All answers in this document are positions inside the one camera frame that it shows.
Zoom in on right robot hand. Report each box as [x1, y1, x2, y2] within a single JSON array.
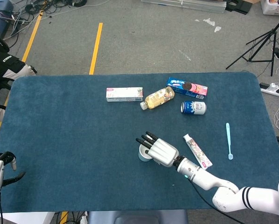
[[135, 131, 180, 168]]

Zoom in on light blue plastic cup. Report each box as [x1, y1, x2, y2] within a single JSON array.
[[138, 144, 155, 162]]

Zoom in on white toothpaste tube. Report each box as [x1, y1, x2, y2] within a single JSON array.
[[183, 133, 213, 169]]

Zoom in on light blue toothbrush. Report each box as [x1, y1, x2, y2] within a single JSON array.
[[225, 122, 234, 160]]

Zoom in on blue white drink can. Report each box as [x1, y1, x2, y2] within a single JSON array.
[[181, 101, 207, 115]]

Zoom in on white toothpaste box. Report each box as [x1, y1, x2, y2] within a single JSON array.
[[106, 87, 144, 103]]

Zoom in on yellow drink bottle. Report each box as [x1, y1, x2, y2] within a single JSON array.
[[139, 86, 175, 111]]

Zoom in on blue cookie box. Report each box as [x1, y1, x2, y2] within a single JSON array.
[[165, 77, 209, 100]]

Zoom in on blue table cloth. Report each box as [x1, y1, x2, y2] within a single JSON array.
[[0, 71, 279, 213]]

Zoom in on person in black jacket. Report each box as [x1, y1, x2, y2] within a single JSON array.
[[0, 23, 37, 122]]

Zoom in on white power strip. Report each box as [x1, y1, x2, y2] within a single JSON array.
[[259, 82, 279, 98]]

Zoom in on grey aluminium rails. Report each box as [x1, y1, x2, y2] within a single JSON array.
[[140, 0, 227, 14]]

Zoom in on black tripod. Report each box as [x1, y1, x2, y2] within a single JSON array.
[[225, 11, 279, 77]]

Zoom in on black metal plates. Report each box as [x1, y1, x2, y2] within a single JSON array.
[[225, 0, 252, 15]]

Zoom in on white plastic basket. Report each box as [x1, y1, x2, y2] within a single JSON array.
[[260, 0, 279, 16]]

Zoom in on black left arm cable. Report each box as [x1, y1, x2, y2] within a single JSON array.
[[0, 191, 4, 224]]

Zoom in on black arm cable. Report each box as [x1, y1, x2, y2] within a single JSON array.
[[189, 178, 245, 224], [0, 191, 4, 224]]

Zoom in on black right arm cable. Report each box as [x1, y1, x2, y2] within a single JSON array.
[[189, 178, 245, 224]]

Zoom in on black cable bundle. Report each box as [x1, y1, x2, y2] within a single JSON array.
[[0, 0, 88, 40]]

